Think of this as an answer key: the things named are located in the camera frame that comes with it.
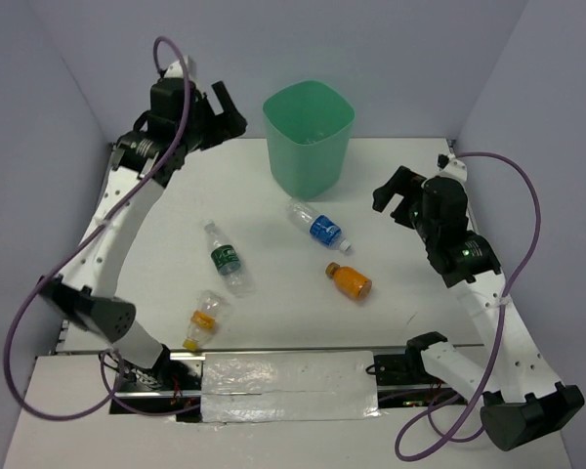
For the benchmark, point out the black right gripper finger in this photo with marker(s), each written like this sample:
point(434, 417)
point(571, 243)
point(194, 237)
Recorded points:
point(397, 184)
point(402, 213)

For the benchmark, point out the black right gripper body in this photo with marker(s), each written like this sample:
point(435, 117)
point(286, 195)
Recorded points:
point(426, 226)

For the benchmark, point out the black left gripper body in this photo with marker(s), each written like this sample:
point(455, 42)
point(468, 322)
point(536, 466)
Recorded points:
point(207, 131)

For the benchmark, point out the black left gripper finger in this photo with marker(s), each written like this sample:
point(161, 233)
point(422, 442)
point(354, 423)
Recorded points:
point(233, 126)
point(226, 103)

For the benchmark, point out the blue label clear bottle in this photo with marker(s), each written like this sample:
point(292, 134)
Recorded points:
point(315, 137)

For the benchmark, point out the green label clear bottle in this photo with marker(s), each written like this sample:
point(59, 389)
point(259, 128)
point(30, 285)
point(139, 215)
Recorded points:
point(227, 262)

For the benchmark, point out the orange label bottle yellow cap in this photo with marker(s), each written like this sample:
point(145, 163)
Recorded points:
point(207, 318)

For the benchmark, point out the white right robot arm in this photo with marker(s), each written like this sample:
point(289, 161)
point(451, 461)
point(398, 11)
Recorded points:
point(519, 397)

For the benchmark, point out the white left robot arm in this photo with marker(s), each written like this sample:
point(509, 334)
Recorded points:
point(180, 120)

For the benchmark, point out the green plastic bin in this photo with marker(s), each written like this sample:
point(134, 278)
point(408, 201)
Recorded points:
point(305, 172)

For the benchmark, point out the blue label bottle white cap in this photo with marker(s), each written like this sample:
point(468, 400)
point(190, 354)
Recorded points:
point(317, 226)

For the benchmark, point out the orange juice bottle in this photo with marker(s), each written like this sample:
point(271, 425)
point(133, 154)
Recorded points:
point(349, 281)

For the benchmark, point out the silver tape patch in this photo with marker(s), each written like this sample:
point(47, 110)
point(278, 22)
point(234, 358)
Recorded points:
point(309, 386)

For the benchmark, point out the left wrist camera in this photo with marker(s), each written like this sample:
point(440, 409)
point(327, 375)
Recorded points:
point(178, 68)

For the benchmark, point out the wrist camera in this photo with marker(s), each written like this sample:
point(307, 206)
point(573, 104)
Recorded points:
point(178, 68)
point(451, 167)

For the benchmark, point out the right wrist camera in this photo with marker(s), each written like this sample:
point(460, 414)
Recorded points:
point(451, 167)

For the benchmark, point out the black metal base rail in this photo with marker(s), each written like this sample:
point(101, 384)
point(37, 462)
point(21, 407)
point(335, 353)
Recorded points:
point(182, 400)

